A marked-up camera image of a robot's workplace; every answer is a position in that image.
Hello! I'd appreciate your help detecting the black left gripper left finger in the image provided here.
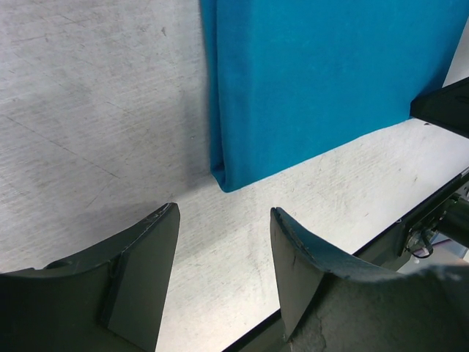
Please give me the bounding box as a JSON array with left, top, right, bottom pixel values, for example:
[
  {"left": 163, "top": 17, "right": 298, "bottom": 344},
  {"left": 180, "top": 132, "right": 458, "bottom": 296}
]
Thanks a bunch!
[{"left": 1, "top": 202, "right": 180, "bottom": 351}]

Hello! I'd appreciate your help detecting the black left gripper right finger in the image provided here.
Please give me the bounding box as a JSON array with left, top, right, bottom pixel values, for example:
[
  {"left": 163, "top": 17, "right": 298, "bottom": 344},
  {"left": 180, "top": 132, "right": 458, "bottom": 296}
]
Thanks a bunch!
[{"left": 270, "top": 208, "right": 468, "bottom": 351}]

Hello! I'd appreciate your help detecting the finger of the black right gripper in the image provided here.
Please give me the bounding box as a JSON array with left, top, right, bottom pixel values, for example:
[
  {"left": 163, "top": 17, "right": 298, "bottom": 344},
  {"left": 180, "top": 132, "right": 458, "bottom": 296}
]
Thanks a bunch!
[{"left": 410, "top": 77, "right": 469, "bottom": 138}]

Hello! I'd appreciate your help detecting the teal blue t shirt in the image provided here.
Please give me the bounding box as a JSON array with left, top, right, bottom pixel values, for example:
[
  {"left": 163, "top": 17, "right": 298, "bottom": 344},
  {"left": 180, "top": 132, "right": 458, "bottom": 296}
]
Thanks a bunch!
[{"left": 200, "top": 1, "right": 468, "bottom": 192}]

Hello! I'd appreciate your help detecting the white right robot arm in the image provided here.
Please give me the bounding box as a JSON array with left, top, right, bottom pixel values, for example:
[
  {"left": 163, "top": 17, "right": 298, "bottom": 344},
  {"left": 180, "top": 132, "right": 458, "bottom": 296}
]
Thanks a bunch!
[{"left": 408, "top": 78, "right": 468, "bottom": 252}]

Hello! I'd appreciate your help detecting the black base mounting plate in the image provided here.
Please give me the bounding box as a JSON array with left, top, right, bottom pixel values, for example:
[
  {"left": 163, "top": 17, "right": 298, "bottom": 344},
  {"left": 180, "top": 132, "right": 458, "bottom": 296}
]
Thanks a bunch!
[{"left": 219, "top": 166, "right": 469, "bottom": 352}]

